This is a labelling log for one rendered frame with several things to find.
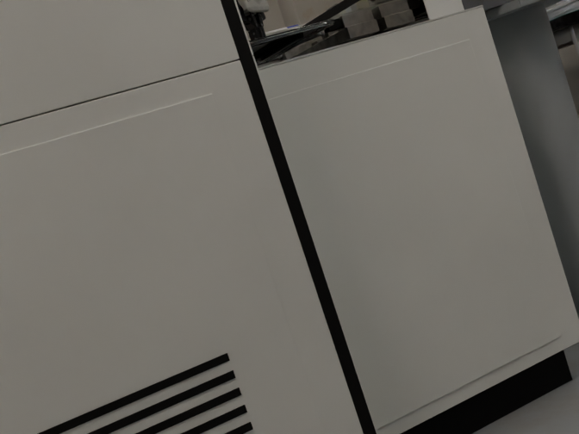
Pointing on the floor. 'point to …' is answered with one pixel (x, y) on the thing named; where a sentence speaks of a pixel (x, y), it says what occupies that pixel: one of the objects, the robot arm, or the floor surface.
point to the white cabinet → (428, 224)
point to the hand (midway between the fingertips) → (258, 37)
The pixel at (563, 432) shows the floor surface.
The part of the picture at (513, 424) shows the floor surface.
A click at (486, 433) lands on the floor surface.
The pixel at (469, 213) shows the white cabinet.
